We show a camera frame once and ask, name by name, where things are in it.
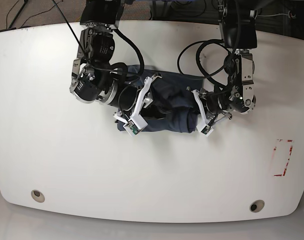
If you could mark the red tape rectangle marking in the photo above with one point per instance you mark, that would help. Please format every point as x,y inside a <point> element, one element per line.
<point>281,157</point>

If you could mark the right table cable grommet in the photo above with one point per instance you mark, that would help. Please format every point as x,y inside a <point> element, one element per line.
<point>257,206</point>

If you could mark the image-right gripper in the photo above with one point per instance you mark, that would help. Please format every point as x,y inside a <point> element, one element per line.
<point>210,113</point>

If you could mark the dark blue t-shirt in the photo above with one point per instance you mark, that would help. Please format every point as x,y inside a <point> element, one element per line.
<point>157,101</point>

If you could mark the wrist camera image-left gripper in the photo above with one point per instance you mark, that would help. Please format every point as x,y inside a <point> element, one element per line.
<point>134,128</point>

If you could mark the table cable grommet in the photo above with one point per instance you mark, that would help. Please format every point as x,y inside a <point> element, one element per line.
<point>257,206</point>
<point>37,196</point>

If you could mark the left table cable grommet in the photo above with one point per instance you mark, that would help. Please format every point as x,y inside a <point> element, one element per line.
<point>37,196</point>

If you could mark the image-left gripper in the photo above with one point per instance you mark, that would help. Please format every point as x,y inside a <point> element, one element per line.
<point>129,94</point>

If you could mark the black tripod stand leg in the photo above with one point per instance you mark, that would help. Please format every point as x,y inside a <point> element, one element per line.
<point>9,26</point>

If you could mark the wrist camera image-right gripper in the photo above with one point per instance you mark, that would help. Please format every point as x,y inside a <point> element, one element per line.
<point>204,129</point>

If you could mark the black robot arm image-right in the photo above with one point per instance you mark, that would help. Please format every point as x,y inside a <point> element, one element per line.
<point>233,82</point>

